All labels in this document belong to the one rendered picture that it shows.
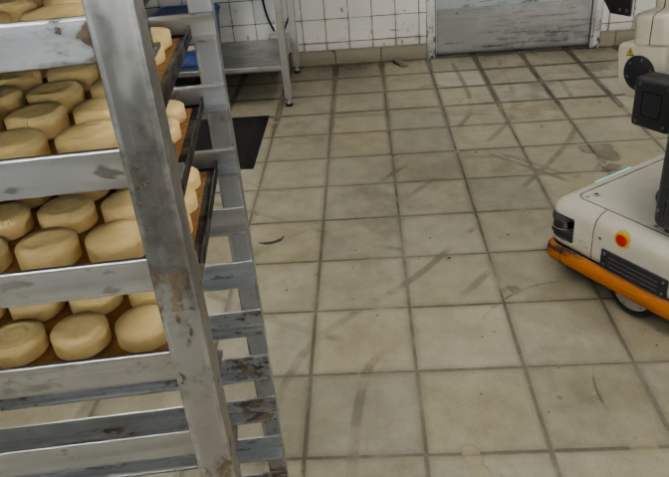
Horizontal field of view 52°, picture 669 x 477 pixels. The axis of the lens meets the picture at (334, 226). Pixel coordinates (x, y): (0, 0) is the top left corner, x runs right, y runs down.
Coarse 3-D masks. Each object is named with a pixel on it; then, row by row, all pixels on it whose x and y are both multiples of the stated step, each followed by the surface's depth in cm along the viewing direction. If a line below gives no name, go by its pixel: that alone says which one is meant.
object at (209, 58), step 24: (192, 0) 84; (216, 24) 87; (216, 48) 87; (216, 72) 88; (216, 120) 91; (216, 144) 93; (240, 192) 97; (240, 240) 100; (240, 288) 104; (264, 336) 109; (264, 384) 114; (264, 432) 119
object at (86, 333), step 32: (192, 192) 83; (192, 224) 80; (0, 320) 66; (32, 320) 63; (64, 320) 62; (96, 320) 62; (128, 320) 62; (160, 320) 61; (0, 352) 59; (32, 352) 60; (64, 352) 60; (96, 352) 60; (128, 352) 61
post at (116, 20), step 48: (96, 0) 40; (96, 48) 41; (144, 48) 42; (144, 96) 43; (144, 144) 44; (144, 192) 46; (144, 240) 48; (192, 240) 51; (192, 288) 50; (192, 336) 52; (192, 384) 55; (192, 432) 57
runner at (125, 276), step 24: (96, 264) 52; (120, 264) 52; (144, 264) 52; (0, 288) 52; (24, 288) 52; (48, 288) 53; (72, 288) 53; (96, 288) 53; (120, 288) 53; (144, 288) 53
